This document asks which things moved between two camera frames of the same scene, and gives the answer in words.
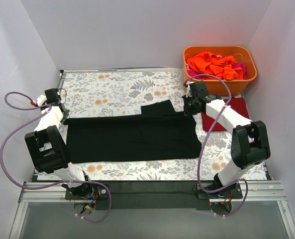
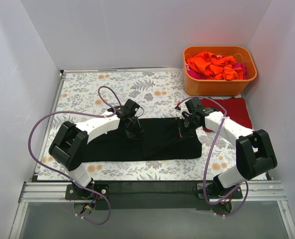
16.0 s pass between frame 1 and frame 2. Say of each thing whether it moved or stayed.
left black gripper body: moved
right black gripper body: moved
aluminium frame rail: stayed
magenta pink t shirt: stayed
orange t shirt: stayed
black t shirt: moved
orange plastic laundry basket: stayed
